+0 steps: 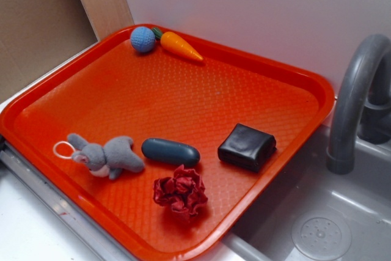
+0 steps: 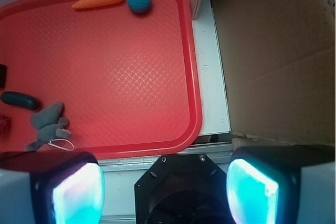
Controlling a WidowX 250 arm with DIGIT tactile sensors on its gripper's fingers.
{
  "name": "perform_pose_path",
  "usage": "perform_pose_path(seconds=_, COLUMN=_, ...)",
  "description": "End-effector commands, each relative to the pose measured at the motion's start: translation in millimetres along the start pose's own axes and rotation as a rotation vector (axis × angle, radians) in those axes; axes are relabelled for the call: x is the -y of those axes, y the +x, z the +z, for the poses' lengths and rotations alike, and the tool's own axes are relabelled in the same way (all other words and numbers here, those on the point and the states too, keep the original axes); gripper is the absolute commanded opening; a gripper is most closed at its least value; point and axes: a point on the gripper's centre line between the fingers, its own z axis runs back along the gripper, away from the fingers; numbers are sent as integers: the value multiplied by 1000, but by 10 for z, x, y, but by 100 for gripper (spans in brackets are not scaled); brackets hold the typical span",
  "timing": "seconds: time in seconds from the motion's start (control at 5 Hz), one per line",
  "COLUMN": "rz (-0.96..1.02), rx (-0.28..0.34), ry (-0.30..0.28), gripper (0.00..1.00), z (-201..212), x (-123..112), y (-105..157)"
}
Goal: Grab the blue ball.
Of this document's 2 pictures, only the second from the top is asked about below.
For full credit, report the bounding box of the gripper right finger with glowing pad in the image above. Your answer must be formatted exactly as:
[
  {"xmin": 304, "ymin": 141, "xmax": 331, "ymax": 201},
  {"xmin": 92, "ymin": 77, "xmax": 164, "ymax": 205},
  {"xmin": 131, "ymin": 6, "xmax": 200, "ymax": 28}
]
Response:
[{"xmin": 226, "ymin": 145, "xmax": 335, "ymax": 223}]

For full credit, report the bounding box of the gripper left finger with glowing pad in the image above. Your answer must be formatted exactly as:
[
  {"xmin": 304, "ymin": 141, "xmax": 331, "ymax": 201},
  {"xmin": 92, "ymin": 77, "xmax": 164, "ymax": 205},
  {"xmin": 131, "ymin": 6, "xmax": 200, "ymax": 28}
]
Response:
[{"xmin": 1, "ymin": 152, "xmax": 105, "ymax": 223}]

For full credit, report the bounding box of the grey plush toy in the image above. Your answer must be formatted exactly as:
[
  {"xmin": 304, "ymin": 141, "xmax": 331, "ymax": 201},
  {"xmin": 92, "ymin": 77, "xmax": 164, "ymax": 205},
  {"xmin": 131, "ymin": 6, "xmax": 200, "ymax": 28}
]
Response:
[{"xmin": 25, "ymin": 102, "xmax": 75, "ymax": 152}]

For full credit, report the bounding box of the dark red toy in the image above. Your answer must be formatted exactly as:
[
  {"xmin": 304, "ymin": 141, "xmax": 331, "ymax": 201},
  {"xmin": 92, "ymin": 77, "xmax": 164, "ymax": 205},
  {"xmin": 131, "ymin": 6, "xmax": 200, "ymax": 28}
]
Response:
[{"xmin": 0, "ymin": 115, "xmax": 11, "ymax": 135}]

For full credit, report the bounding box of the dark green toy cucumber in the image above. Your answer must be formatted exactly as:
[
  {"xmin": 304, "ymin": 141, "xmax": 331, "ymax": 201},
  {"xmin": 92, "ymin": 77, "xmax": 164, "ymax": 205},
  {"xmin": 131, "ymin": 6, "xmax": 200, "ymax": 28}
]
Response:
[{"xmin": 1, "ymin": 91, "xmax": 39, "ymax": 110}]

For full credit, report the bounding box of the black block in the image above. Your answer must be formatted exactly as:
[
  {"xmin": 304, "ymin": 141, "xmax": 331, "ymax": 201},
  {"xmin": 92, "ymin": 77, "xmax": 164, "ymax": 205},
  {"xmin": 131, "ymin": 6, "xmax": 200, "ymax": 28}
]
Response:
[{"xmin": 0, "ymin": 64, "xmax": 7, "ymax": 88}]

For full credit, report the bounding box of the red plastic tray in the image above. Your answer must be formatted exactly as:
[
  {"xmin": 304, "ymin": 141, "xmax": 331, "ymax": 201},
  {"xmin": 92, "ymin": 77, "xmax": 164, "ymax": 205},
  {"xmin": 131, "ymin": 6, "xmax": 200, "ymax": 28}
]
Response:
[{"xmin": 1, "ymin": 0, "xmax": 202, "ymax": 160}]

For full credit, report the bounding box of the brown cardboard box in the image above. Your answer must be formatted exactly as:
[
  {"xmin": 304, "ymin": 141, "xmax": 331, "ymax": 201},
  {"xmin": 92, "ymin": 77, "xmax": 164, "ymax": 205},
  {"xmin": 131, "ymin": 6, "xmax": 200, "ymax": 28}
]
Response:
[{"xmin": 211, "ymin": 0, "xmax": 335, "ymax": 145}]

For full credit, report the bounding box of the black octagonal mount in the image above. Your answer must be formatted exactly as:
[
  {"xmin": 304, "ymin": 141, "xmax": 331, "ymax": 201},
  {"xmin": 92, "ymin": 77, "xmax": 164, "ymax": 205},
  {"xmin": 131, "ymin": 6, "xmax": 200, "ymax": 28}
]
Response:
[{"xmin": 134, "ymin": 153, "xmax": 234, "ymax": 223}]

